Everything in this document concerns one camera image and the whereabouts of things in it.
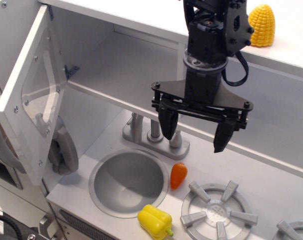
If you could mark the silver round sink basin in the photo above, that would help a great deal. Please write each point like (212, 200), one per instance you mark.
(125, 181)

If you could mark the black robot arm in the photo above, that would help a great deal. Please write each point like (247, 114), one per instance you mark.
(217, 30)

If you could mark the orange toy carrot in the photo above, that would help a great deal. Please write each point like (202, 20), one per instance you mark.
(178, 174)

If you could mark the grey stove burner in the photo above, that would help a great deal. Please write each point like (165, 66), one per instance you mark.
(289, 230)
(215, 211)

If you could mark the grey toy telephone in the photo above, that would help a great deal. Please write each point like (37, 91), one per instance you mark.
(56, 146)

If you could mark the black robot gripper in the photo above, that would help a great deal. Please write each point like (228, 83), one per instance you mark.
(201, 95)

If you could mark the white toy kitchen cabinet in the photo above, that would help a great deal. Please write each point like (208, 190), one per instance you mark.
(113, 52)

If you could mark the yellow toy corn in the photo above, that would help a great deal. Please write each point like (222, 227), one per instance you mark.
(263, 21)

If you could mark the grey toy faucet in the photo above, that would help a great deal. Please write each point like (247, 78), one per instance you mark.
(149, 135)

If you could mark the white microwave door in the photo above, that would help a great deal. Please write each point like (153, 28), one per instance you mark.
(31, 100)

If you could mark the yellow toy bell pepper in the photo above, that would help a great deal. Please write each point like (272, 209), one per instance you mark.
(156, 222)

